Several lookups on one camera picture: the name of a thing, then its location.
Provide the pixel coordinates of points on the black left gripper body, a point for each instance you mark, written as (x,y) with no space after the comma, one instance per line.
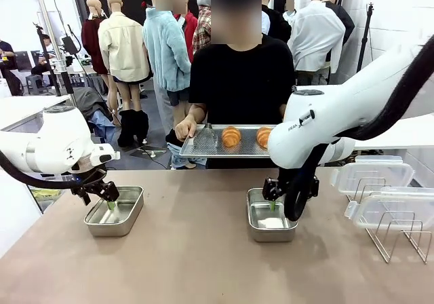
(89,182)

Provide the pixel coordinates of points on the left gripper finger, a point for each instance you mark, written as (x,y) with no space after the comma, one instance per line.
(111,192)
(86,199)

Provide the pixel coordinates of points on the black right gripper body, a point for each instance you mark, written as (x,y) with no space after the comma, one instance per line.
(272,189)

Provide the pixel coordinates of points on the rectangular steel container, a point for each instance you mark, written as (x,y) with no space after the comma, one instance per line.
(268,232)
(129,212)

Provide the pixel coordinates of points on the golden croissant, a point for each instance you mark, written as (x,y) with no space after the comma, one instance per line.
(231,137)
(263,137)

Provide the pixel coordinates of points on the perforated metal baking tray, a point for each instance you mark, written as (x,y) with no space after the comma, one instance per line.
(210,150)

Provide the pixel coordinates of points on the metal bread tongs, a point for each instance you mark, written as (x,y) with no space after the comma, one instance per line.
(207,136)

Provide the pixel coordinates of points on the clear plastic clip lid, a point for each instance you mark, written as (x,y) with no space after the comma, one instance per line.
(369,175)
(396,205)

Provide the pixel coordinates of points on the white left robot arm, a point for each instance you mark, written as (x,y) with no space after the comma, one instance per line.
(57,137)

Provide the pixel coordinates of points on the person's left forearm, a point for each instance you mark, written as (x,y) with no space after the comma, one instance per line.
(283,110)

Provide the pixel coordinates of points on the person's right forearm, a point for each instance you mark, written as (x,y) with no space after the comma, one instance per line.
(197,112)

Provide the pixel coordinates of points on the person's right hand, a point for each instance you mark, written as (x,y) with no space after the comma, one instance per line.
(184,127)

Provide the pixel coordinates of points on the clear crate with yellow bag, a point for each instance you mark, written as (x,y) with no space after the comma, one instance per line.
(47,193)

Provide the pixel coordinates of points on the blue cloth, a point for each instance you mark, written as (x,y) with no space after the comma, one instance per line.
(101,124)

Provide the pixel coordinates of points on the black boots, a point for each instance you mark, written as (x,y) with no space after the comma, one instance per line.
(132,127)

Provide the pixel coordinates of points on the black and denim trousers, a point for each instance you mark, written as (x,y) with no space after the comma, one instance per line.
(176,153)

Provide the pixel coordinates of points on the grey cloth pile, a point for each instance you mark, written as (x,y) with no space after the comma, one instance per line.
(89,100)

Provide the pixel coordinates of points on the white work table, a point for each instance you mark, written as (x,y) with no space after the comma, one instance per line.
(23,107)

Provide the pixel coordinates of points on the grey plastic stool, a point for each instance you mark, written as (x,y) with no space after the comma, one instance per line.
(34,83)

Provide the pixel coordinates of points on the person in black t-shirt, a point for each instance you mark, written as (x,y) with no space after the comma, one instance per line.
(242,80)

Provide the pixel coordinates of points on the seated person in background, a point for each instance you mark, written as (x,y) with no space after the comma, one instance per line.
(45,58)

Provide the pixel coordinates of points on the mannequin in cream jacket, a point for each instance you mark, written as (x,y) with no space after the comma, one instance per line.
(122,49)

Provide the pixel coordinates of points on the mannequin in dark red coat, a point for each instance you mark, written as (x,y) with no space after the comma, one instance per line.
(93,42)

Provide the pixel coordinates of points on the white side table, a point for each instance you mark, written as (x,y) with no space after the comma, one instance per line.
(400,131)

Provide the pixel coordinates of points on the mannequin in light blue fleece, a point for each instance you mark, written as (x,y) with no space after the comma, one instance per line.
(166,53)

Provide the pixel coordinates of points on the mannequin in white shirt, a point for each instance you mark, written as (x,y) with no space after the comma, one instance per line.
(315,36)

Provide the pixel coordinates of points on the mannequin in black top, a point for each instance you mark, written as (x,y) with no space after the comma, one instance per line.
(278,22)

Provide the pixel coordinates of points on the mannequin in plaid hooded shirt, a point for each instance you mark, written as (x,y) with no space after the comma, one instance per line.
(202,29)

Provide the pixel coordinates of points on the black tripod stand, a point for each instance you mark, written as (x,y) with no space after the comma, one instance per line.
(365,39)

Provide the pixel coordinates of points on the mannequin in red jacket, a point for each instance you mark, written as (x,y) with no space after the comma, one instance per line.
(190,29)

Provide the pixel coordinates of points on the mannequin in black white jacket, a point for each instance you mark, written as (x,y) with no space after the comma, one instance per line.
(346,22)

